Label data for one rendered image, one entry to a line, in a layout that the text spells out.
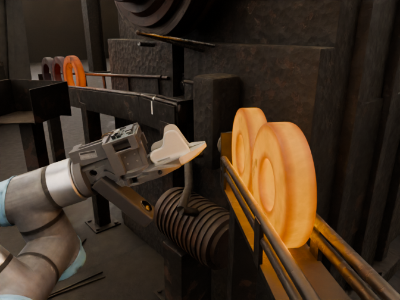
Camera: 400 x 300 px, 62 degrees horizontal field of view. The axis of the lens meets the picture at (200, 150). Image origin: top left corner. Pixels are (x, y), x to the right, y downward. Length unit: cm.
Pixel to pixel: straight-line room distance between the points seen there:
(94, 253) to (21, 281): 104
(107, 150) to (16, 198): 16
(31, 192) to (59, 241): 10
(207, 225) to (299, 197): 38
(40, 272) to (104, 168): 18
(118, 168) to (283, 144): 27
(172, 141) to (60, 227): 24
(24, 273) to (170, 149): 27
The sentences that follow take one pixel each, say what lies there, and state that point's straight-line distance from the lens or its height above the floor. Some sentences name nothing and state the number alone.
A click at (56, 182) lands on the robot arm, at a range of 57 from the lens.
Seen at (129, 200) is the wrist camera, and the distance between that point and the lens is 57.
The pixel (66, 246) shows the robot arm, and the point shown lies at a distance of 62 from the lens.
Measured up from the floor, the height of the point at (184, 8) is 95.
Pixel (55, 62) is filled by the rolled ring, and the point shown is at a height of 75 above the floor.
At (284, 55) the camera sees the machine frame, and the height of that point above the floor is 85.
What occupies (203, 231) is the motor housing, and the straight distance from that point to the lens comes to 71.
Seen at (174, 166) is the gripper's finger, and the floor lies 70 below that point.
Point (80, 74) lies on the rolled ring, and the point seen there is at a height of 72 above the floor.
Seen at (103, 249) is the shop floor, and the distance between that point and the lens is 159.
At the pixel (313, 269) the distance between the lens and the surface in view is 42.
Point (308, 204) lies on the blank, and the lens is 37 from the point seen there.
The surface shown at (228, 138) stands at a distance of 65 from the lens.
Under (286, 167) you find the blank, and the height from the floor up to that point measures 77.
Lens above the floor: 91
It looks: 20 degrees down
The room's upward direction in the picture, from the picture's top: straight up
